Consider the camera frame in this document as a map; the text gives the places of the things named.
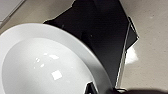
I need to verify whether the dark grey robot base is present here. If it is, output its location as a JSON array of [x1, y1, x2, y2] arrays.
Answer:
[[42, 0, 140, 92]]

